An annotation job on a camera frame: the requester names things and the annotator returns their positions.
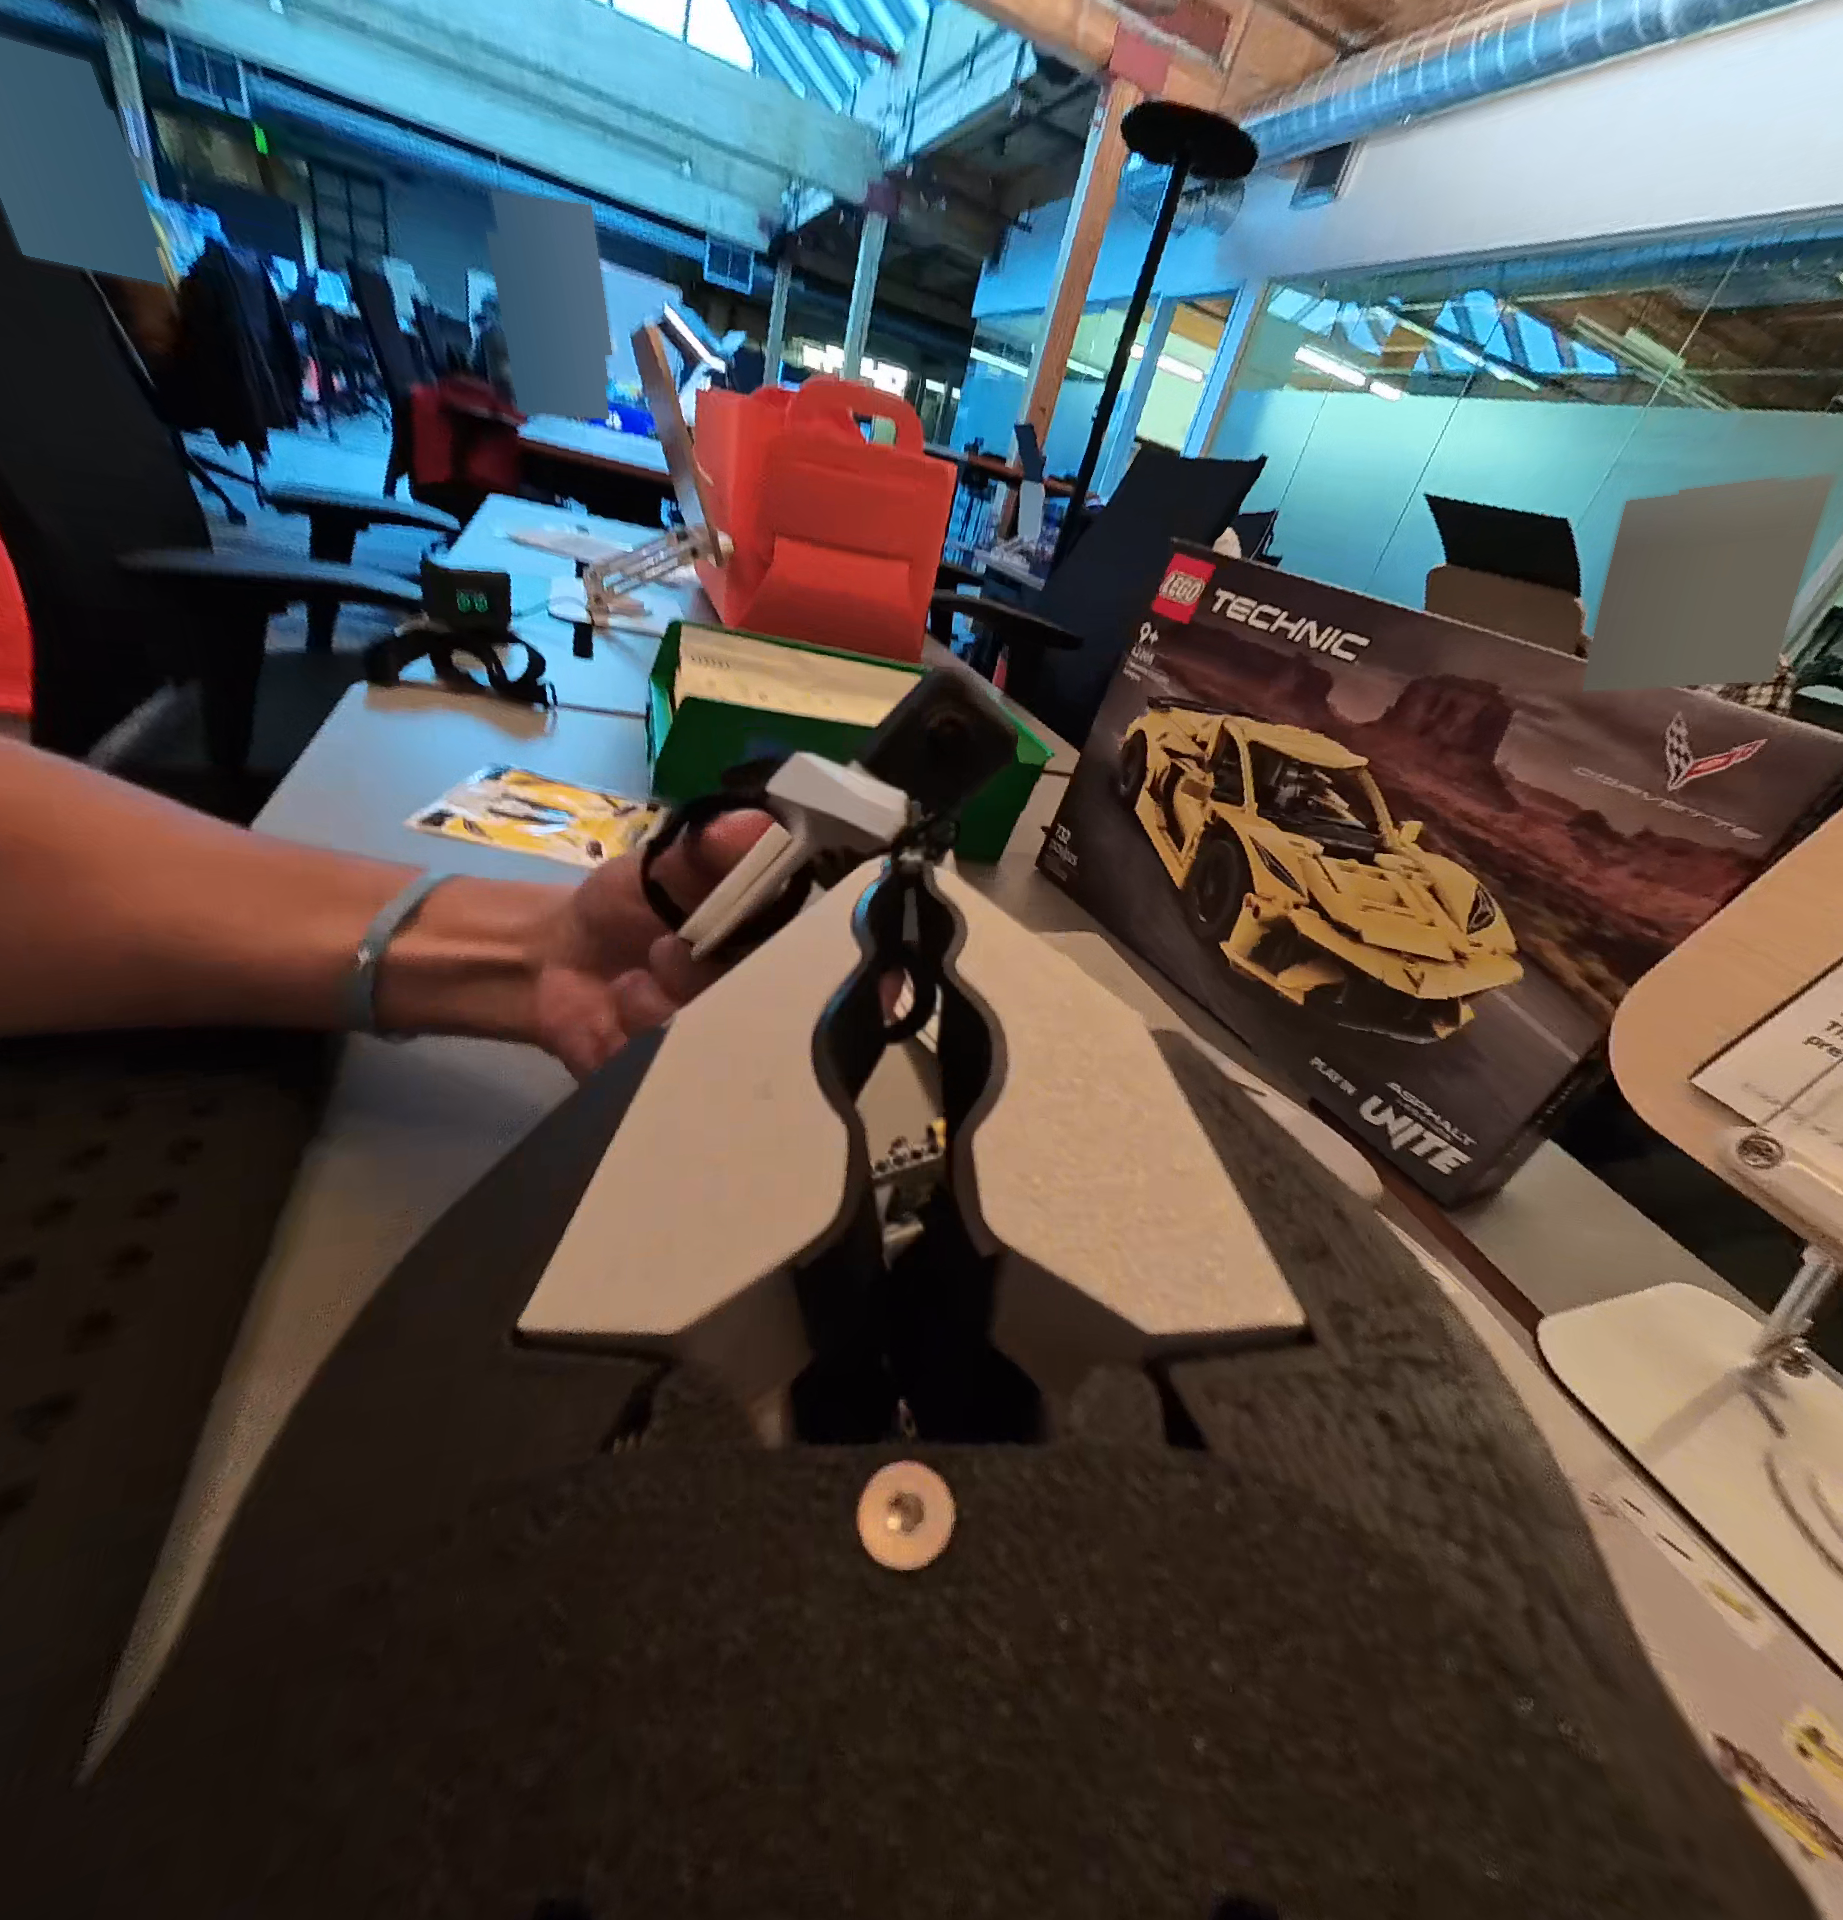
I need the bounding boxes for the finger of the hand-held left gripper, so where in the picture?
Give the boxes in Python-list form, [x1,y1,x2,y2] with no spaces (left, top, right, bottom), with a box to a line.
[767,750,914,854]

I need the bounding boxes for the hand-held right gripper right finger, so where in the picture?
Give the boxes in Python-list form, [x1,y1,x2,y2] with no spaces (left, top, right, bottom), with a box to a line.
[917,871,1311,1451]

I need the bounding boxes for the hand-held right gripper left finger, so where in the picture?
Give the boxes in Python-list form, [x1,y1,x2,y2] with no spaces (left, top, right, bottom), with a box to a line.
[511,869,899,1451]

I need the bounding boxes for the yellow toy car model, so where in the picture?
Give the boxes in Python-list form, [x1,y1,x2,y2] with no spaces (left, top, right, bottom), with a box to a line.
[862,1117,956,1269]

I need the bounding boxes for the person's left forearm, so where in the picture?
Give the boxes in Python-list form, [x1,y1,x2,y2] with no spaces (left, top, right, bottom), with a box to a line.
[0,726,555,1039]

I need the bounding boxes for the grey desk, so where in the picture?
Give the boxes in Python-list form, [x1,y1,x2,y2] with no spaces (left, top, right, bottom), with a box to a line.
[72,492,1843,1787]

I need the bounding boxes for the person's left hand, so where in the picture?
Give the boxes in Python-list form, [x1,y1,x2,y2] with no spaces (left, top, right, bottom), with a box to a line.
[535,801,782,1085]

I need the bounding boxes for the green plastic bin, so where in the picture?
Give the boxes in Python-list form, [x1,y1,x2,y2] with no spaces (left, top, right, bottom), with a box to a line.
[645,620,1058,869]

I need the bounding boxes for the white paper stack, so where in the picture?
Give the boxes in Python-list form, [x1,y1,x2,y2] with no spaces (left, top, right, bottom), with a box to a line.
[671,627,930,729]

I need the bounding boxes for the black office chair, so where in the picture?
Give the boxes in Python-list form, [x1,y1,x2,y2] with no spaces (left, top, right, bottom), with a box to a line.
[0,135,465,818]
[937,442,1269,707]

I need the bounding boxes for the yellow sticker sheet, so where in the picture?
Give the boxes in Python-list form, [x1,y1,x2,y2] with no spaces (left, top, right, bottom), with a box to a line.
[404,764,662,872]

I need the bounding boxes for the grey wristband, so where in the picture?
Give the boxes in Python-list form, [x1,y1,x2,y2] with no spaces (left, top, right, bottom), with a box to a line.
[342,871,461,1039]

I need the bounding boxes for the wooden tablet stand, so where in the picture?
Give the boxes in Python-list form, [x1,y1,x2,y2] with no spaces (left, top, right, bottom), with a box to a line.
[506,319,743,627]

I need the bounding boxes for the black device with green eyes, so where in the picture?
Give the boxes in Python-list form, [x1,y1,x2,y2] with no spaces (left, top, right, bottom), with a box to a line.
[359,614,557,709]

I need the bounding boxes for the toy car box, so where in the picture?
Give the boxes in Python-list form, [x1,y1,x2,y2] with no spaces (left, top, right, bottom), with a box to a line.
[1034,537,1843,1210]

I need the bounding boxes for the red jacket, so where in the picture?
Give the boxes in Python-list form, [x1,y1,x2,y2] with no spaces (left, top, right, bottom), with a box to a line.
[406,375,530,504]

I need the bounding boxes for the instruction sheet on wooden stand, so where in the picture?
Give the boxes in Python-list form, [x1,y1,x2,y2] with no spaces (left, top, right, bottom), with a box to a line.
[1531,781,1843,1652]

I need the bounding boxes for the black floor lamp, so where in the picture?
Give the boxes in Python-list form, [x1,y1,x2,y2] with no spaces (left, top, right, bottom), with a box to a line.
[1060,101,1262,579]

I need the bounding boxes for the printed instruction sheet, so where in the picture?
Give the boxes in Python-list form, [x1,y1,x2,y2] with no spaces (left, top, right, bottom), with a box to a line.
[1691,927,1843,1174]

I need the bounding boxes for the black hanging coat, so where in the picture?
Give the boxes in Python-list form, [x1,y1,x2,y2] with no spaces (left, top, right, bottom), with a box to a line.
[171,232,310,453]

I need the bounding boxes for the silver ventilation duct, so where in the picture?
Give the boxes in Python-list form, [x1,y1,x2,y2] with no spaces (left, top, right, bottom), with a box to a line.
[1231,0,1814,169]

